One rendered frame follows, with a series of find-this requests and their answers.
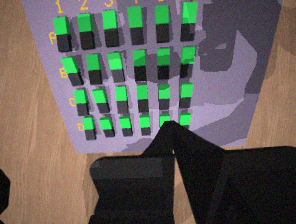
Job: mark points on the grey switch panel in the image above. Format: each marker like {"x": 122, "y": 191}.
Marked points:
{"x": 119, "y": 68}

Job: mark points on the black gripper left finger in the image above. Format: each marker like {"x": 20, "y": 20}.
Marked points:
{"x": 154, "y": 168}

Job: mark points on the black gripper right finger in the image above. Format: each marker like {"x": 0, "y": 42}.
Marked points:
{"x": 205, "y": 167}

